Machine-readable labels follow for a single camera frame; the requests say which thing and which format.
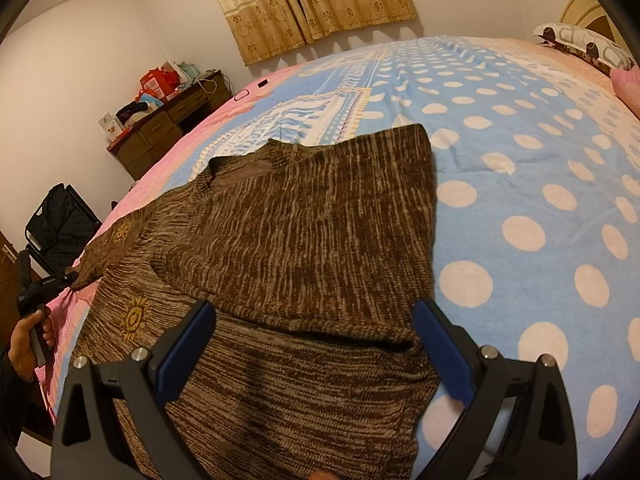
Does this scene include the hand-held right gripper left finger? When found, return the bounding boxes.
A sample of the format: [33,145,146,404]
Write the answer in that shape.
[51,300,217,480]

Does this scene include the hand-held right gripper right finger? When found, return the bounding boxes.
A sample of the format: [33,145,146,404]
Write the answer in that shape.
[412,299,579,480]

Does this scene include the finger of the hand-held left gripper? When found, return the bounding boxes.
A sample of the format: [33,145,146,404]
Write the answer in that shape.
[50,271,80,292]

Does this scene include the brown knit sweater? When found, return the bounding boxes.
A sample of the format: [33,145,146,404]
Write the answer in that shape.
[67,124,441,480]

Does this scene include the person's left forearm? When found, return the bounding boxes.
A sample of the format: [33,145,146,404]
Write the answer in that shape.
[0,349,34,441]

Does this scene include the dark clothes pile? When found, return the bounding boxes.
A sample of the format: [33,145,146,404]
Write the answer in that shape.
[116,101,155,127]

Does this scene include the person's left hand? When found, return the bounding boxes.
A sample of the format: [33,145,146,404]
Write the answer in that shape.
[9,309,57,382]

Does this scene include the brown wooden door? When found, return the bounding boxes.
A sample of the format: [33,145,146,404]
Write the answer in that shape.
[0,229,32,322]

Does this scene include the black folding chair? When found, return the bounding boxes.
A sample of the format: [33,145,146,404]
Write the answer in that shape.
[25,183,104,264]

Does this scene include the white card box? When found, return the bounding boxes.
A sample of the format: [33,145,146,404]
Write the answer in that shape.
[98,112,124,140]

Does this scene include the blue polka dot blanket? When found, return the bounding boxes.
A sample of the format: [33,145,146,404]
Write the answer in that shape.
[39,35,640,480]

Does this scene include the wooden dresser with clutter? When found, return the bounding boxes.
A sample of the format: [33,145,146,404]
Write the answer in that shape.
[106,71,236,182]

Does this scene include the red gift box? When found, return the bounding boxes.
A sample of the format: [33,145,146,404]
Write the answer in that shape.
[138,66,182,99]

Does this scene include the pink pillow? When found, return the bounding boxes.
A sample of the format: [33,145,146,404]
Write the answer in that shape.
[609,67,640,122]

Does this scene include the white brown patterned pillow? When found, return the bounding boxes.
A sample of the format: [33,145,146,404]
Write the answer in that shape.
[531,22,639,79]

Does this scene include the cream wooden headboard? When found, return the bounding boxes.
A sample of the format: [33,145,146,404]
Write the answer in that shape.
[559,0,640,69]

